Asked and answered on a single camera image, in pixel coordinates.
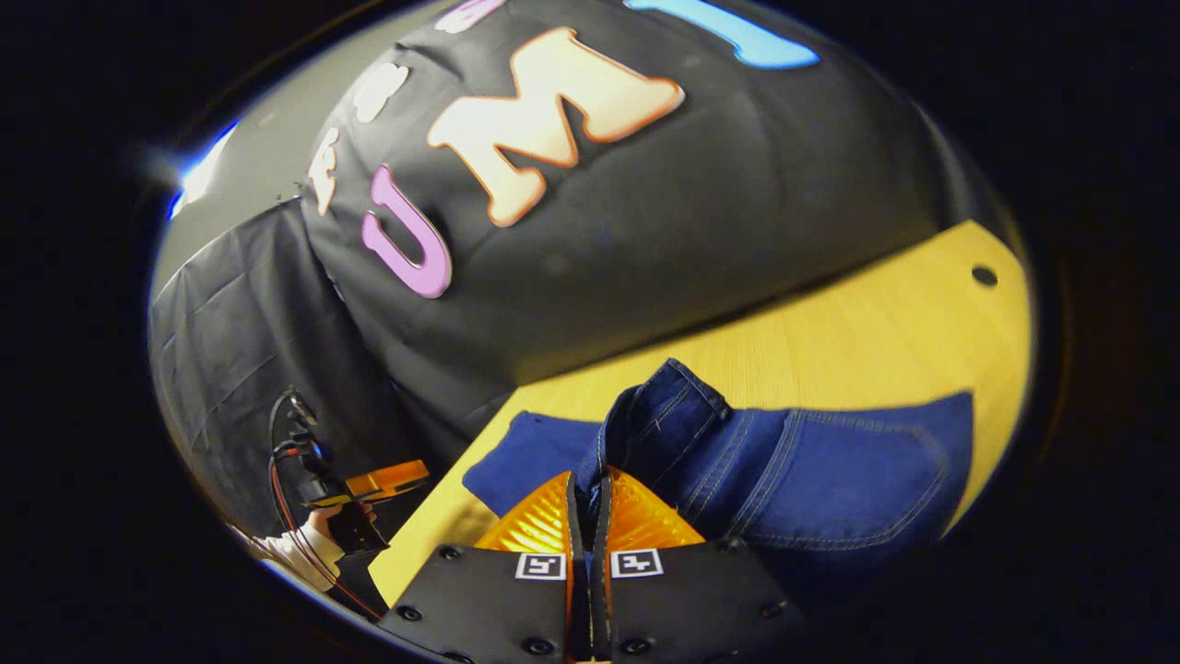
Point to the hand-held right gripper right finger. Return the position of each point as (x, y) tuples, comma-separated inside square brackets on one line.
[(601, 516)]

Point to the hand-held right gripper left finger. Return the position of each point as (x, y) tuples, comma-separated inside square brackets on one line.
[(575, 516)]

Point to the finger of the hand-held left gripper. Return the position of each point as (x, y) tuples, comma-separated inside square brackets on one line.
[(387, 480)]

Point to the blue denim jeans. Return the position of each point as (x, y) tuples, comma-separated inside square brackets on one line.
[(830, 480)]

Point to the black backdrop cloth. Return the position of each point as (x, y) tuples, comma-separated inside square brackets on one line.
[(691, 203)]

